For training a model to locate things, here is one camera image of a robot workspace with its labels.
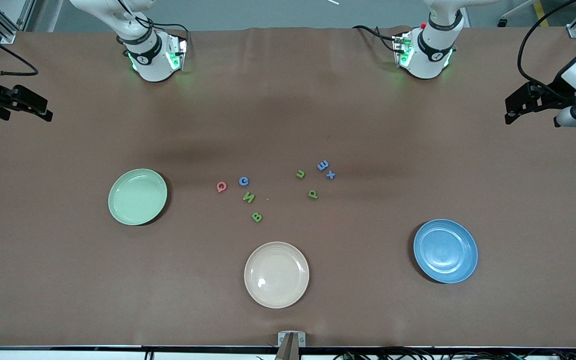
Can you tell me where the white chair leg with caster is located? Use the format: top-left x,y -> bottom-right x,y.
498,0 -> 537,28

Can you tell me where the white table edge rail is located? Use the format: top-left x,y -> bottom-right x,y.
0,347 -> 576,360

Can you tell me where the beige plate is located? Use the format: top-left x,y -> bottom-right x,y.
244,241 -> 310,309

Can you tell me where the black arm base cable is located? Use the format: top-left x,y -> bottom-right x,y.
352,24 -> 404,54
117,0 -> 191,56

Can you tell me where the blue plate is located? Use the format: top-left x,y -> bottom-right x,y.
413,219 -> 479,284

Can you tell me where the black cable bundle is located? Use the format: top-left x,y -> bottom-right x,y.
333,345 -> 576,360

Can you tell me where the green plate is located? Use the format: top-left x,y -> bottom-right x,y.
107,168 -> 168,226

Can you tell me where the grey metal mount bracket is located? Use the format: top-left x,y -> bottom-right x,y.
277,331 -> 307,348

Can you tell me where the tan camera pole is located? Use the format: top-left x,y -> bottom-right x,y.
274,333 -> 301,360

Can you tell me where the brown table cover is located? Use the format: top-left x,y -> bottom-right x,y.
0,26 -> 576,348

